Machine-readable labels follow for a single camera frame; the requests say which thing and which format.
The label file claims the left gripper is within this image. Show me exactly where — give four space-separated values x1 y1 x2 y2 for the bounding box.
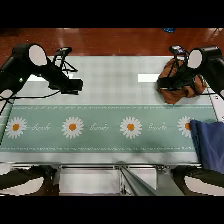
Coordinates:
60 77 84 96

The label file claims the brown garment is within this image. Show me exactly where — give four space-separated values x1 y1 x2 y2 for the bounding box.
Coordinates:
156 57 208 105

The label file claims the blue garment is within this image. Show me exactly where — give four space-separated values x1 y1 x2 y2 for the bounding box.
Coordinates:
189 119 224 176

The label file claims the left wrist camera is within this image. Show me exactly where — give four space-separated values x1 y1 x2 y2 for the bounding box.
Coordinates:
53 46 79 75

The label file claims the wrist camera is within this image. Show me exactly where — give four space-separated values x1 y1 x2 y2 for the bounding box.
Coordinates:
53 46 79 75
168 45 190 62

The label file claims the black cable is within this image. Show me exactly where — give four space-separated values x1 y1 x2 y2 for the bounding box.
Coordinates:
0 89 63 116

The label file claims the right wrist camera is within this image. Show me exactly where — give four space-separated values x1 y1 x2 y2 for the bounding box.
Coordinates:
168 45 190 62

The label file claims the silver frame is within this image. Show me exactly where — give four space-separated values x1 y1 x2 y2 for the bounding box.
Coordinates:
0 161 204 197

